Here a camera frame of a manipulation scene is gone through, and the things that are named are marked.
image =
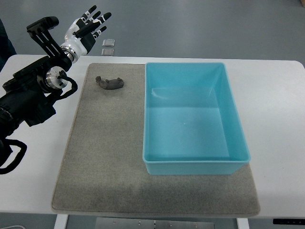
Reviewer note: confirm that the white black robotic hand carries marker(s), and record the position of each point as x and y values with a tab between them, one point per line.
84	31

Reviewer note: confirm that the brown toy hippo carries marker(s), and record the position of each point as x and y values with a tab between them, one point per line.
109	84

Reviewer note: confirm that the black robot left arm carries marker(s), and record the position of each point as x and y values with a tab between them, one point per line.
33	90

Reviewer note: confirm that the blue plastic box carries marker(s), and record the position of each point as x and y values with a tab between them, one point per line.
191	124

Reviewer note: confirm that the lower metal floor plate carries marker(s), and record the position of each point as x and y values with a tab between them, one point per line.
108	52

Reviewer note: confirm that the grey felt mat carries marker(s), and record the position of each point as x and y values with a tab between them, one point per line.
103	171

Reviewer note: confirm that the black table control panel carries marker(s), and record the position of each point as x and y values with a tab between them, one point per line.
289	221

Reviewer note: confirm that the metal table frame plate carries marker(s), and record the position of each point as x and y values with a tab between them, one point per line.
117	223

